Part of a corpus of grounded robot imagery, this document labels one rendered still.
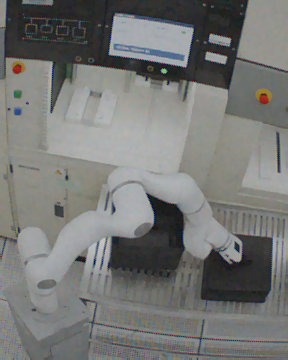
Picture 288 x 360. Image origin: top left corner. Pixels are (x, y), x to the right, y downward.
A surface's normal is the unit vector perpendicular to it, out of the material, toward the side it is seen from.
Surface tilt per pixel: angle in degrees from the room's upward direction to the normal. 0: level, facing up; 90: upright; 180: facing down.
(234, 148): 90
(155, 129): 0
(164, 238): 0
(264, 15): 90
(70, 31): 90
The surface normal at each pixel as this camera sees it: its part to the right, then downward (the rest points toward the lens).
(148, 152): 0.11, -0.64
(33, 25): -0.14, 0.75
